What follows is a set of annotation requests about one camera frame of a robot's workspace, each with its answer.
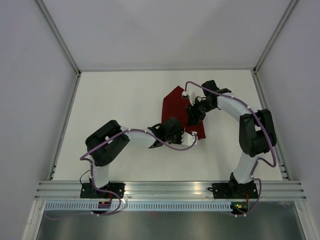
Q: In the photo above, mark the left aluminium side rail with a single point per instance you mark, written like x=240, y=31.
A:
x=63, y=128

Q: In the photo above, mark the front aluminium rail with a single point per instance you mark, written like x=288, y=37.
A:
x=169, y=190

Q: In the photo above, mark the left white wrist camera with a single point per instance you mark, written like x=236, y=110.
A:
x=189, y=139

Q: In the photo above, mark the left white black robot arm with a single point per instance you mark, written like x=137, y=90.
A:
x=152, y=137

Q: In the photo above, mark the left aluminium frame post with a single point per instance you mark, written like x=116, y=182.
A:
x=57, y=35

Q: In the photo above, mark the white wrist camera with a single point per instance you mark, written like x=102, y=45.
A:
x=190, y=95
x=189, y=139

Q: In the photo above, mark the aluminium frame post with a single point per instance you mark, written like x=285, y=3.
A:
x=275, y=34
x=57, y=35

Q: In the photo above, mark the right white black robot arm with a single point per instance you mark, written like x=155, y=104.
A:
x=257, y=138

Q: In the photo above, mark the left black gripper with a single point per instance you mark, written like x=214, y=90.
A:
x=179, y=131

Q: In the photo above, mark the dark red cloth napkin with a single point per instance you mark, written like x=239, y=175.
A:
x=175, y=106

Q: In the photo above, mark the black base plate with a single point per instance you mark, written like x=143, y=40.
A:
x=239, y=191
x=108, y=192

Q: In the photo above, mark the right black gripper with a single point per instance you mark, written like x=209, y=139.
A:
x=193, y=115

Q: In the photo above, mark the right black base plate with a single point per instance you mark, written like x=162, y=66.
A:
x=239, y=191

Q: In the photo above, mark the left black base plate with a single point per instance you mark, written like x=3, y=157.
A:
x=108, y=192

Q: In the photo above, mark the white slotted cable duct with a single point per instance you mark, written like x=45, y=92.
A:
x=162, y=206

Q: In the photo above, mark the right aluminium frame post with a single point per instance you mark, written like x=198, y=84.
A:
x=275, y=34

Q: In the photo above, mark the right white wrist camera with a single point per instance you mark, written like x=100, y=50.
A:
x=190, y=95

